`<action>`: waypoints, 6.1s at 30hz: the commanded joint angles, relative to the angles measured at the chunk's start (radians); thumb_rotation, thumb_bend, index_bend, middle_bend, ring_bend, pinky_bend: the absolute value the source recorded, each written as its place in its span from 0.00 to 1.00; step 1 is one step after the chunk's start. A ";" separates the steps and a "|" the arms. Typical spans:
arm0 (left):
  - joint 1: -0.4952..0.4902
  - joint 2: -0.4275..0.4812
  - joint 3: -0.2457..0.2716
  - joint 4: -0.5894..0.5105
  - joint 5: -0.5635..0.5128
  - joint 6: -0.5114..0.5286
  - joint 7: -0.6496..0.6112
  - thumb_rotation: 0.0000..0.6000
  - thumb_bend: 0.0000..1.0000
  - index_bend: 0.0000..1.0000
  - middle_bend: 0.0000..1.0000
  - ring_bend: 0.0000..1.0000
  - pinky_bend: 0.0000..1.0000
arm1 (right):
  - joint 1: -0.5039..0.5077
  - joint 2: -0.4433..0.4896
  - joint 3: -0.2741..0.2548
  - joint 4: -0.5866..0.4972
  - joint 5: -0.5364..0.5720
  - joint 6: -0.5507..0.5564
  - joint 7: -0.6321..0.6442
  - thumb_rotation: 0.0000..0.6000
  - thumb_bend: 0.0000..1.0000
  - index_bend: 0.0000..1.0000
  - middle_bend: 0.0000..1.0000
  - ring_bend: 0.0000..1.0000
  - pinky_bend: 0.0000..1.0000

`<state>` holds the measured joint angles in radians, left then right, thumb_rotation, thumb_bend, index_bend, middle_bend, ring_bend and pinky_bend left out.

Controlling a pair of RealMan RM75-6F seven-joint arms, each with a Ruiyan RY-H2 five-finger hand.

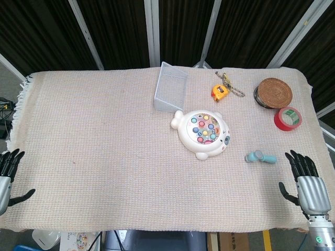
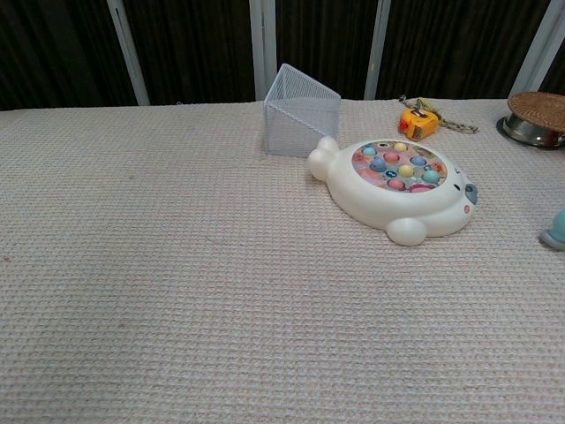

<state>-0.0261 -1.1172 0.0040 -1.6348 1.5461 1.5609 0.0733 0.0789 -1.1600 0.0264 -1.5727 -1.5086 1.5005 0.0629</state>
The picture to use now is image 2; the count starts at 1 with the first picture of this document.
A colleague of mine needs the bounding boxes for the white seal fishing toy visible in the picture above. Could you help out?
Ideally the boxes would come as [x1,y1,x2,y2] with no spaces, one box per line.
[307,135,481,247]

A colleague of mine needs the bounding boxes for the beige woven table cloth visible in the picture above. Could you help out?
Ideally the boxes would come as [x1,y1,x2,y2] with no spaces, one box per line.
[0,97,565,424]

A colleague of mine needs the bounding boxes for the orange tape measure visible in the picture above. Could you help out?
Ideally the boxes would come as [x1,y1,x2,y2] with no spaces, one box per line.
[398,108,441,142]

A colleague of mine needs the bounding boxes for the black pleated curtain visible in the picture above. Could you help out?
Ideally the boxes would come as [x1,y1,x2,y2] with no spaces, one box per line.
[0,0,565,112]

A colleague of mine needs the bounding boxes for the stainless steel bowl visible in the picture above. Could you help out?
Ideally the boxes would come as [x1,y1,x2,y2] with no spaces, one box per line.
[495,112,565,150]

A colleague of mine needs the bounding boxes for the round woven rattan coaster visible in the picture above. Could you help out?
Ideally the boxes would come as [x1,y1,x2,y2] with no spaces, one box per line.
[507,91,565,133]

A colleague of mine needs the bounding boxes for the white metal frame post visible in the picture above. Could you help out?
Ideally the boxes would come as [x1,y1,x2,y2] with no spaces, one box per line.
[362,0,393,101]
[105,0,152,107]
[507,0,565,96]
[248,0,278,103]

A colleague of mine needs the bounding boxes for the beaded chain keyring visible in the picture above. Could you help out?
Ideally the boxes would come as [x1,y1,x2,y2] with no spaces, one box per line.
[398,94,480,135]

